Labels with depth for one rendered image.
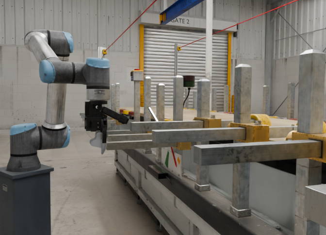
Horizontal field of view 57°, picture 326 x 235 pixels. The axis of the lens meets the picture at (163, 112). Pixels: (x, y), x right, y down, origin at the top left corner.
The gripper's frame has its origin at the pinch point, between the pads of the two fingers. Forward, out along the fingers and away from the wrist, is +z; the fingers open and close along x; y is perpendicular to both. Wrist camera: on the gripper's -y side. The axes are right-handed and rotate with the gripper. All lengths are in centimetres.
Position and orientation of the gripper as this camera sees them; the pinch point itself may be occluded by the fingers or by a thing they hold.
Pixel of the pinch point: (104, 150)
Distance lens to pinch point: 123.7
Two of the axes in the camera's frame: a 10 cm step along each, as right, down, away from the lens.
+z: 0.0, 10.0, 0.5
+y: -9.5, 0.1, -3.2
